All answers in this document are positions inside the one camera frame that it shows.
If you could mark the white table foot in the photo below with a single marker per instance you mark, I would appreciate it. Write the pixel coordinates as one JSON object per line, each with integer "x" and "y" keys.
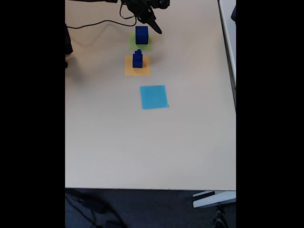
{"x": 213, "y": 199}

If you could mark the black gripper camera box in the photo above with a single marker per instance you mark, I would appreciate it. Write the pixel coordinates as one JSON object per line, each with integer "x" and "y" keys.
{"x": 161, "y": 3}

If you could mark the orange paper square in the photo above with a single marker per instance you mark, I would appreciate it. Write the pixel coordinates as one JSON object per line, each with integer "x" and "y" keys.
{"x": 129, "y": 71}

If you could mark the dark blue object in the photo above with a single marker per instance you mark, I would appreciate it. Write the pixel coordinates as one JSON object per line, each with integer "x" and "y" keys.
{"x": 234, "y": 13}

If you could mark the green paper square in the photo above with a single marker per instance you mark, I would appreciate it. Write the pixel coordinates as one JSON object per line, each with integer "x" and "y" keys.
{"x": 131, "y": 45}

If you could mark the large blue cube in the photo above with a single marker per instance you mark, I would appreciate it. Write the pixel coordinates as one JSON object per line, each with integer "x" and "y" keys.
{"x": 137, "y": 63}

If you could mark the small blue cube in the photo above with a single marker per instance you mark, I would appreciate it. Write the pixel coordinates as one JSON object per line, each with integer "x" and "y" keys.
{"x": 137, "y": 55}

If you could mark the light blue paper square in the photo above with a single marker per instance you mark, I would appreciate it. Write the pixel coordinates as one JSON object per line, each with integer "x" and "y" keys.
{"x": 154, "y": 97}

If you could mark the white side desk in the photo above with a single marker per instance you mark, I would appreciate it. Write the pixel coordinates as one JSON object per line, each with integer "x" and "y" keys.
{"x": 229, "y": 35}

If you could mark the tiny blue cube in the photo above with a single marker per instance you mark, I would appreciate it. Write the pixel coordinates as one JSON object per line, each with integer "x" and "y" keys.
{"x": 138, "y": 51}

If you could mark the largest blue cube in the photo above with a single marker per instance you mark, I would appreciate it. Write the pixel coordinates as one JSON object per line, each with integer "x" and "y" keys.
{"x": 141, "y": 35}

